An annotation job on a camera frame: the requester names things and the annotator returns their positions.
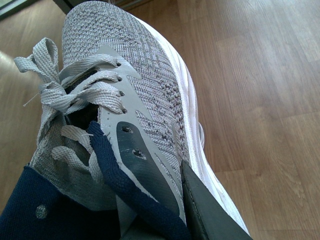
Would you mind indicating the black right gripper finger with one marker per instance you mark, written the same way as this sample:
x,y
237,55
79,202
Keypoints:
x,y
205,218

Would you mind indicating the grey sneaker white sole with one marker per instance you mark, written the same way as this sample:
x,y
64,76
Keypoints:
x,y
117,122

